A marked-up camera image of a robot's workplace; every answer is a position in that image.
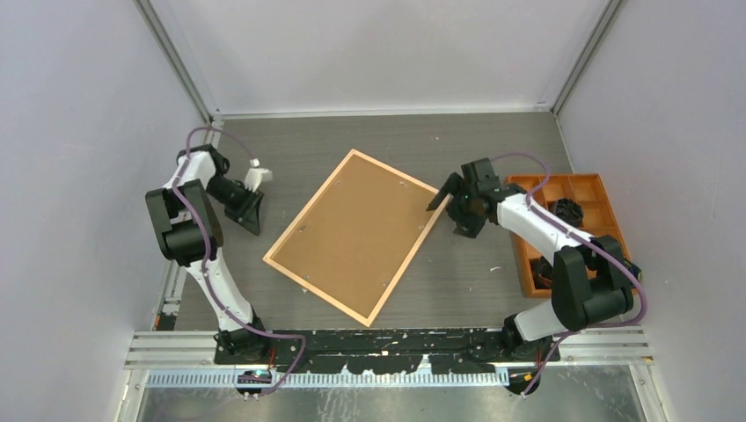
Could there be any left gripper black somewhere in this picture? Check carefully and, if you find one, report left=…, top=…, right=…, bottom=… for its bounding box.
left=207, top=174, right=265, bottom=235

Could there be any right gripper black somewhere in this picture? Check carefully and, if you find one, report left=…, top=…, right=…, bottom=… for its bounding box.
left=427, top=172, right=486, bottom=239

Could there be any light wooden picture frame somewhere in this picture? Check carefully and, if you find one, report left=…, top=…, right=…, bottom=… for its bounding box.
left=262, top=149, right=452, bottom=329

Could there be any brown fibreboard backing board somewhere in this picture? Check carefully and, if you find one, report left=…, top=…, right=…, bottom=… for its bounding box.
left=268, top=155, right=442, bottom=320

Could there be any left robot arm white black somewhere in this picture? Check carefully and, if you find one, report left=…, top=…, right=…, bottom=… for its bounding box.
left=145, top=145, right=273, bottom=364

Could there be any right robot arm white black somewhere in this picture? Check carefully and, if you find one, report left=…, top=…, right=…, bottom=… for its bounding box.
left=427, top=158, right=639, bottom=361

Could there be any orange compartment tray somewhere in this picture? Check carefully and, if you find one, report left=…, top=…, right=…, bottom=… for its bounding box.
left=512, top=174, right=631, bottom=298

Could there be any black red rolled tie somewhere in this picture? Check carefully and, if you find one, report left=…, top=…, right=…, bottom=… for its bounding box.
left=530, top=258, right=553, bottom=289

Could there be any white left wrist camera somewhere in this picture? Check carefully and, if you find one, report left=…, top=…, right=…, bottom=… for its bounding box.
left=243, top=158, right=273, bottom=192

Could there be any aluminium left side rail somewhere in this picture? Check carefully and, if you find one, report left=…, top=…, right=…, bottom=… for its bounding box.
left=155, top=116, right=225, bottom=318

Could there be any aluminium rail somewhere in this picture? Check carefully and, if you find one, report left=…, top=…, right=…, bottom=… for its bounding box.
left=124, top=326, right=655, bottom=369
left=155, top=116, right=225, bottom=318

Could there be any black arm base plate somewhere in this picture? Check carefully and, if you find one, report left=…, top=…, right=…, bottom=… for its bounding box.
left=213, top=328, right=553, bottom=375

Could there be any aluminium front rail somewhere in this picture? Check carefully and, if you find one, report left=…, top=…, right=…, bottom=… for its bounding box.
left=124, top=326, right=655, bottom=369

